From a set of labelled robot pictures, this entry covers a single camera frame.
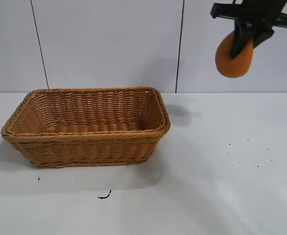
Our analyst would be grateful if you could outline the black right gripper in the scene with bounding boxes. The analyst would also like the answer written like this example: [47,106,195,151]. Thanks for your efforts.
[210,0,287,60]

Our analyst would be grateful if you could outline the orange mandarin fruit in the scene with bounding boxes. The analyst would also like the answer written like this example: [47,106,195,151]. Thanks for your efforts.
[215,33,255,79]

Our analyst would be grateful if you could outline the brown woven wicker basket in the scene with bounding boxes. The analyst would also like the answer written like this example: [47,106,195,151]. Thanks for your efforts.
[0,86,171,169]

